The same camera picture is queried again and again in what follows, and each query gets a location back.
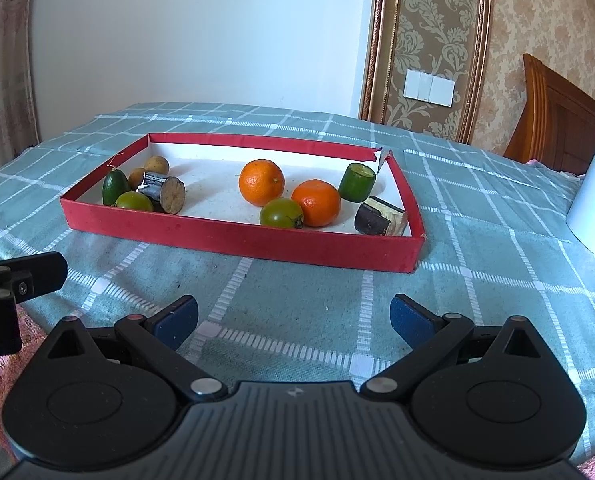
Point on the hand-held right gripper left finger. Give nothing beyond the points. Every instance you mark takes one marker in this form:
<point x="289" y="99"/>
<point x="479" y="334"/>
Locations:
<point x="177" y="323"/>

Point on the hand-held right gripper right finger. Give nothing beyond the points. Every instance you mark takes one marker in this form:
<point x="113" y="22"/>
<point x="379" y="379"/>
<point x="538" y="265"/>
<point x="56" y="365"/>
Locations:
<point x="411" y="324"/>

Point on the red cardboard box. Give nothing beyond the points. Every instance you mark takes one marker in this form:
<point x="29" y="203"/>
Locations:
<point x="217" y="240"/>

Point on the cucumber end piece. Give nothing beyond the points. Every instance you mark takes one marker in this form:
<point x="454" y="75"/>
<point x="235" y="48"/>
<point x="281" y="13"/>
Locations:
<point x="114" y="187"/>

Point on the green tomato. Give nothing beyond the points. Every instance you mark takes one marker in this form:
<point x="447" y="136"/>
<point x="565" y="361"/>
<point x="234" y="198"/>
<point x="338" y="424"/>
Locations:
<point x="280" y="213"/>
<point x="133" y="202"/>

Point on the brown longan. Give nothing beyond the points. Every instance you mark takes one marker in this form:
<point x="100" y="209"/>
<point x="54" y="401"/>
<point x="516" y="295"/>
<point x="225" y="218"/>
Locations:
<point x="156" y="164"/>
<point x="135" y="178"/>

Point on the cucumber cylinder piece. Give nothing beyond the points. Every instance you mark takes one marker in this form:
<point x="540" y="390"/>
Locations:
<point x="356" y="182"/>

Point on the orange mandarin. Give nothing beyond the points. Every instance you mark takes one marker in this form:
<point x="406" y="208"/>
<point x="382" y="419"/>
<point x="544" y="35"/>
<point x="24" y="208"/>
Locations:
<point x="317" y="202"/>
<point x="261" y="182"/>

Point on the pink fuzzy cloth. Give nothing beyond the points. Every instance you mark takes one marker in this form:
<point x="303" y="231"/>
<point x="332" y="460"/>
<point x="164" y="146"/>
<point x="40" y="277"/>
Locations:
<point x="7" y="380"/>

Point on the green checked tablecloth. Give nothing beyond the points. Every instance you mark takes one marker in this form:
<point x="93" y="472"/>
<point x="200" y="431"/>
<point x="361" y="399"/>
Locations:
<point x="477" y="270"/>

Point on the pink patterned bedding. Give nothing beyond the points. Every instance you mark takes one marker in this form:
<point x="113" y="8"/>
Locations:
<point x="531" y="162"/>

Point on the wooden headboard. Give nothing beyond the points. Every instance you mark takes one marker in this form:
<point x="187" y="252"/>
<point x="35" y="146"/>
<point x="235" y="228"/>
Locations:
<point x="557" y="120"/>

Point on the white wall switch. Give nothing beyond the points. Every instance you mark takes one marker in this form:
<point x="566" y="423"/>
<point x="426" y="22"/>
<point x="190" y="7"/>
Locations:
<point x="430" y="88"/>

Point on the gold ornate wall frame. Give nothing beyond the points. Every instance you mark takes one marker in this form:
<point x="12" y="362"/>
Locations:
<point x="427" y="35"/>

